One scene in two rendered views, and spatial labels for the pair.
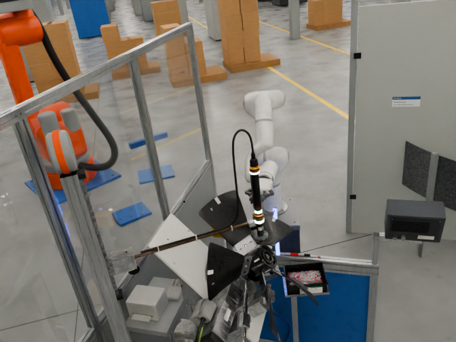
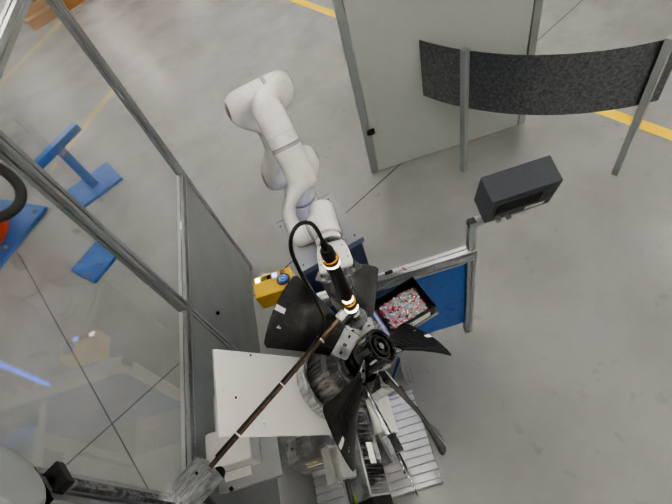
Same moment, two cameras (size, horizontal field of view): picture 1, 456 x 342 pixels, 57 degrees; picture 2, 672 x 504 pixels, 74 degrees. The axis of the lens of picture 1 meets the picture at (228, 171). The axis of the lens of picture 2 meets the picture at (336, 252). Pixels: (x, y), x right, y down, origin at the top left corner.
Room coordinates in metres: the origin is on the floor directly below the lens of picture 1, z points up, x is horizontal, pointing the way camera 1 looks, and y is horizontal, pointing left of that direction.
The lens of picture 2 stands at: (0.94, 0.03, 2.54)
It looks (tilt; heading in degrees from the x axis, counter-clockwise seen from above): 54 degrees down; 346
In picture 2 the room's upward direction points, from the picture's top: 22 degrees counter-clockwise
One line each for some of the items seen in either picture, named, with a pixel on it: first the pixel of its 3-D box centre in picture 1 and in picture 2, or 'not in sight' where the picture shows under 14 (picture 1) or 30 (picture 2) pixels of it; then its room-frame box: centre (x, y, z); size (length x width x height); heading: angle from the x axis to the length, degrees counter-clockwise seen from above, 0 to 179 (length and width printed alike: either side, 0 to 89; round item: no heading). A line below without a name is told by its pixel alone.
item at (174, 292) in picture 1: (176, 288); not in sight; (1.72, 0.36, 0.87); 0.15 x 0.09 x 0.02; 164
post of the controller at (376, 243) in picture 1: (375, 248); (471, 235); (1.74, -0.73, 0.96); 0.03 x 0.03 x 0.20; 71
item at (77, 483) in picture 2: (102, 239); (152, 495); (1.39, 0.54, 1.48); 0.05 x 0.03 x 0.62; 16
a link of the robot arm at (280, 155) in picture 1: (274, 165); (300, 174); (2.24, -0.28, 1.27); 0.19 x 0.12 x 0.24; 82
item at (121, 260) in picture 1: (121, 260); (195, 483); (1.41, 0.49, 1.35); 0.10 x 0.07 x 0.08; 106
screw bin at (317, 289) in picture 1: (305, 278); (402, 307); (1.71, -0.34, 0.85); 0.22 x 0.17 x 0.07; 86
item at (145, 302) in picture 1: (146, 305); (233, 453); (1.59, 0.50, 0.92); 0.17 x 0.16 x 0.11; 71
